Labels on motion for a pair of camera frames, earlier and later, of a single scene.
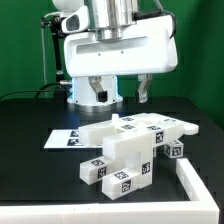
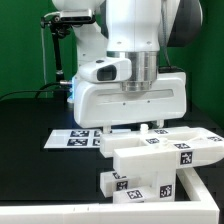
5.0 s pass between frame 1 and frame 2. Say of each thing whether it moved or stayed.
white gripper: moved
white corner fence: stayed
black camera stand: stayed
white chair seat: moved
